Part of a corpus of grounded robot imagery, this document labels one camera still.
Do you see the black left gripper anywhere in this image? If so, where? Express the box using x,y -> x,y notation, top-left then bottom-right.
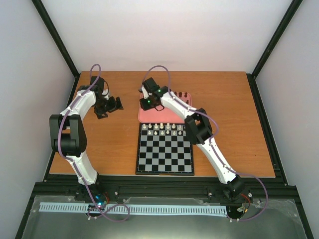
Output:
94,97 -> 124,120

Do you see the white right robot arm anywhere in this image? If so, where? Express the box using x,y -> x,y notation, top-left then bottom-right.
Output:
140,78 -> 244,200

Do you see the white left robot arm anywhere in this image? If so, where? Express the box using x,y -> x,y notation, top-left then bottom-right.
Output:
49,76 -> 124,201

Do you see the pink piece tray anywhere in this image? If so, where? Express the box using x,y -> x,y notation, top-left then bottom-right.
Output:
138,93 -> 192,123

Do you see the black piece back row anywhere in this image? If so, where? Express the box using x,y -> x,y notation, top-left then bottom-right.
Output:
174,92 -> 188,99

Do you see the white pawn row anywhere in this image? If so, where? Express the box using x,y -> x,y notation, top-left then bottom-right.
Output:
146,130 -> 186,136

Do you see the black and grey chessboard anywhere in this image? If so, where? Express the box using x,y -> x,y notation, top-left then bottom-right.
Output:
136,123 -> 195,176

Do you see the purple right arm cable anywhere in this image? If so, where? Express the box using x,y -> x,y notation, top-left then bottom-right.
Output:
142,65 -> 269,222

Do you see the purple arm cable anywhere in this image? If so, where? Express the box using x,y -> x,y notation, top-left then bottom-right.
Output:
142,65 -> 269,222
57,64 -> 131,222

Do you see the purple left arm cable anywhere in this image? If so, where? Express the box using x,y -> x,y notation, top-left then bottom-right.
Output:
57,64 -> 131,222

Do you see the black aluminium frame rail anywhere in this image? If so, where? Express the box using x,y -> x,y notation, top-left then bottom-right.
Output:
31,174 -> 299,200

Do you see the light blue cable duct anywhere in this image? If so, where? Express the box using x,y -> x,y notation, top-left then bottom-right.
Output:
38,202 -> 227,217

